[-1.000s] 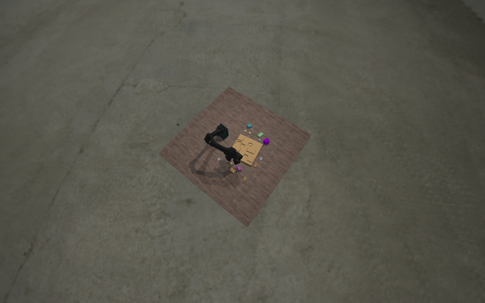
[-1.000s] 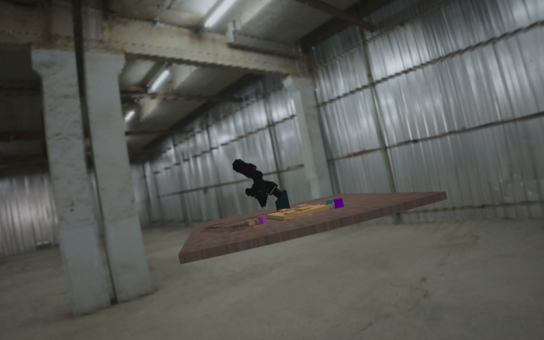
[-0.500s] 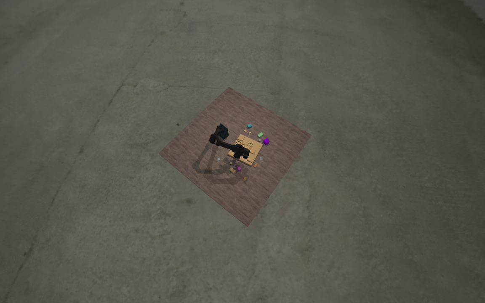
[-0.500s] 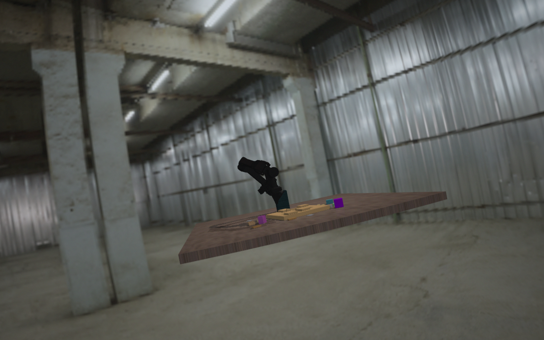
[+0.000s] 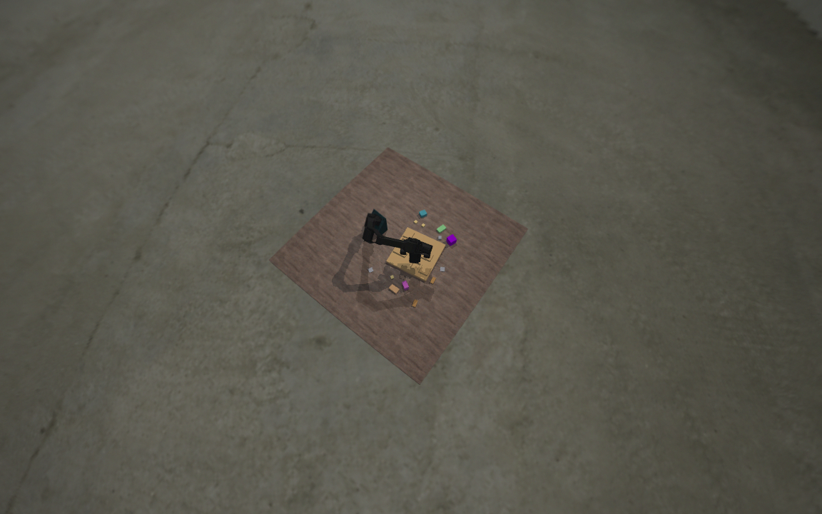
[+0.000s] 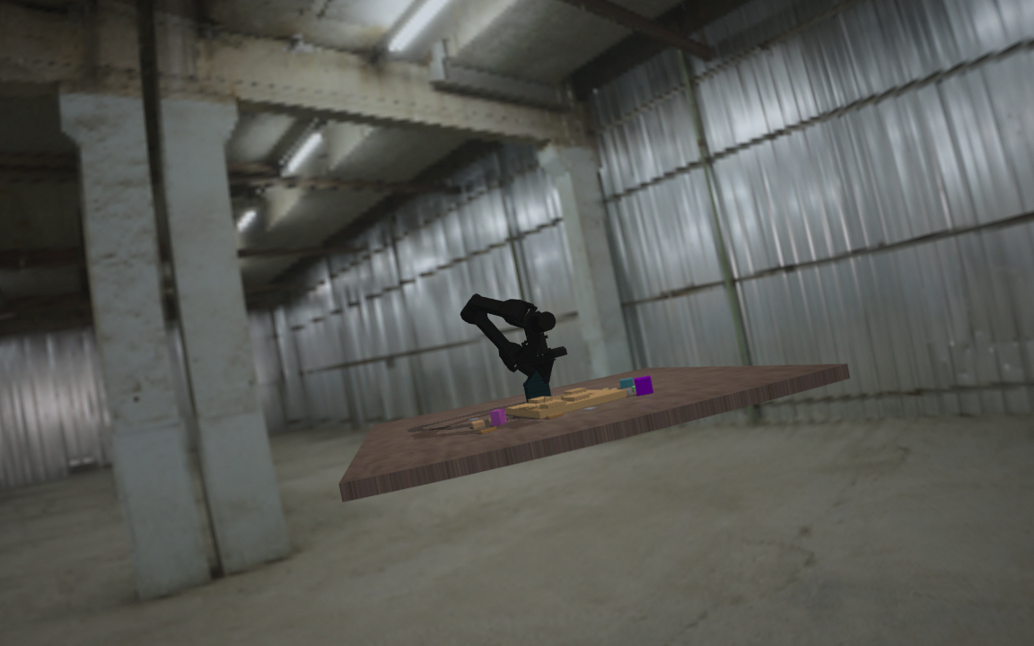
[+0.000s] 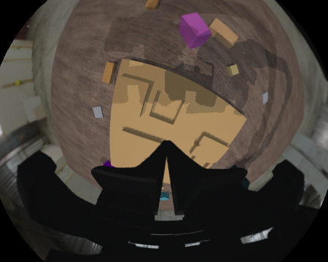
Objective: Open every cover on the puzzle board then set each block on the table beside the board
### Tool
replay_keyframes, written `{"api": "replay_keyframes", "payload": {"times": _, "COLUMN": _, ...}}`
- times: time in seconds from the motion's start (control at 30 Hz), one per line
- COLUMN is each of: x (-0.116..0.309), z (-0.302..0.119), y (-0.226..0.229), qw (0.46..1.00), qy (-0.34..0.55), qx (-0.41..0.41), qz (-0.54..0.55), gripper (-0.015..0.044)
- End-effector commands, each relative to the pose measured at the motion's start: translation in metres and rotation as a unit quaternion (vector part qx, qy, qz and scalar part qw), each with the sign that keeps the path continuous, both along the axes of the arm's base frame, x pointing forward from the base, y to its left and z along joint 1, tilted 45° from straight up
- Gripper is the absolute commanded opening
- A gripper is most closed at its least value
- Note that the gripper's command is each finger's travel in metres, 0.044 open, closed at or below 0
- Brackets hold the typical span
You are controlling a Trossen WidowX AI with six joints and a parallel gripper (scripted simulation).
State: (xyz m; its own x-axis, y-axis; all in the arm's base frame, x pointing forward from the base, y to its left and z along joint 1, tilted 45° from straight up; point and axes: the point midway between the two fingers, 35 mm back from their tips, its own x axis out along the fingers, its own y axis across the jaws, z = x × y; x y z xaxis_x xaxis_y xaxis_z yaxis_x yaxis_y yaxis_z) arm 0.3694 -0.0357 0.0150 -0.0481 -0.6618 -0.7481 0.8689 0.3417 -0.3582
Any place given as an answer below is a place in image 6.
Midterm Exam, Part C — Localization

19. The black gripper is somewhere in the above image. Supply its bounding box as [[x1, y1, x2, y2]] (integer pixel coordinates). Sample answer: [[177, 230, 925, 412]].
[[516, 333, 567, 384]]

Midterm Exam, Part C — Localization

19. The tan puzzle board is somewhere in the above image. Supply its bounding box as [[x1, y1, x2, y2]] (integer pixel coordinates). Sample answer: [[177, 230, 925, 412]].
[[505, 388, 628, 418]]

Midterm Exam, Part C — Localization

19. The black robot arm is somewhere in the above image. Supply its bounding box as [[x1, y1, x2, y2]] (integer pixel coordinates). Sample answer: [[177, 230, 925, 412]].
[[460, 293, 556, 379]]

